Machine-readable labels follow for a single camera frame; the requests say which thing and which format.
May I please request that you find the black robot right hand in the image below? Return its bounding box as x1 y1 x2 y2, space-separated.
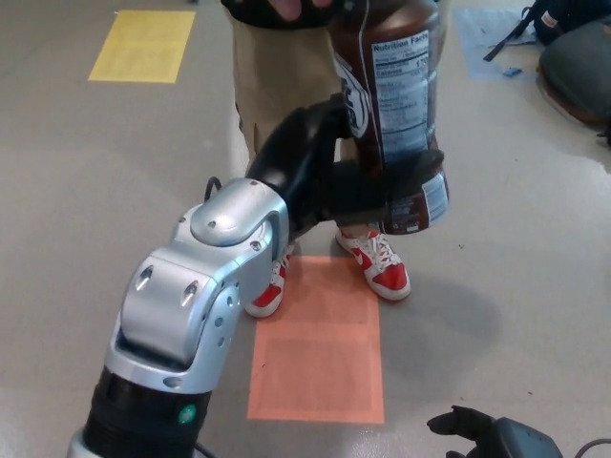
427 405 564 458

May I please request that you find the person's right hand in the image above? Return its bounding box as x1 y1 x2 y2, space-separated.
266 0 335 23

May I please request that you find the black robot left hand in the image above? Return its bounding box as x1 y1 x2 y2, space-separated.
247 93 448 239

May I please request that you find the brown protein shake bottle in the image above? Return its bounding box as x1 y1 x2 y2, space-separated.
327 0 453 236

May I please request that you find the person in khaki pants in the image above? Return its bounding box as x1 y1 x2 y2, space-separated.
231 0 454 239

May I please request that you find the person's right red white sneaker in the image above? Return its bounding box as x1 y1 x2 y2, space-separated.
243 245 293 319

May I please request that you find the person's red white sneaker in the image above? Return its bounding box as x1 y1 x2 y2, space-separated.
335 227 411 302
243 245 293 319

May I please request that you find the person's left red white sneaker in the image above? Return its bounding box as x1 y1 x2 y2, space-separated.
335 227 411 302

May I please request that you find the black shirt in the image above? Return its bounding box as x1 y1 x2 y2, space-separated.
220 0 357 31

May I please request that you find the yellow paper sheet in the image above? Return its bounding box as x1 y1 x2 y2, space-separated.
88 10 197 83

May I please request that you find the blue paper sheet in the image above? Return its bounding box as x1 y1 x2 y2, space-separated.
452 7 540 80

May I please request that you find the orange paper sheet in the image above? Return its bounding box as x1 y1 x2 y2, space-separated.
246 255 386 425

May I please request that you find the black backpack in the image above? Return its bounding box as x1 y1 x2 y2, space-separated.
482 0 611 62

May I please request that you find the grey cushion with brown base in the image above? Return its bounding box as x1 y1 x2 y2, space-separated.
537 29 611 126

